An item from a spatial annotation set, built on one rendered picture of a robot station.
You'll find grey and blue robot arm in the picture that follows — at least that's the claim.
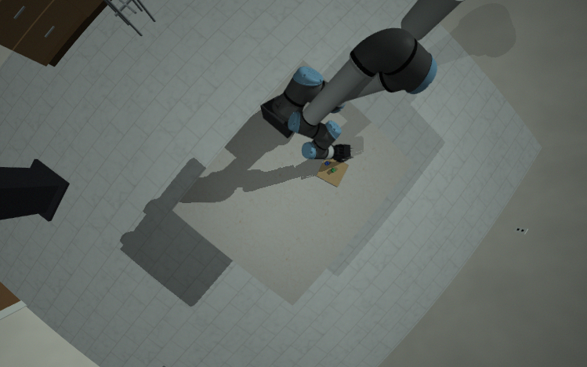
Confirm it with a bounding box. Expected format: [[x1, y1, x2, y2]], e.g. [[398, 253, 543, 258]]
[[272, 28, 437, 160]]

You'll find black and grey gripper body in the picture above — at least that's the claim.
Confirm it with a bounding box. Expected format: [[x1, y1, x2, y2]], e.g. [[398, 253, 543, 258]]
[[331, 144, 351, 160]]

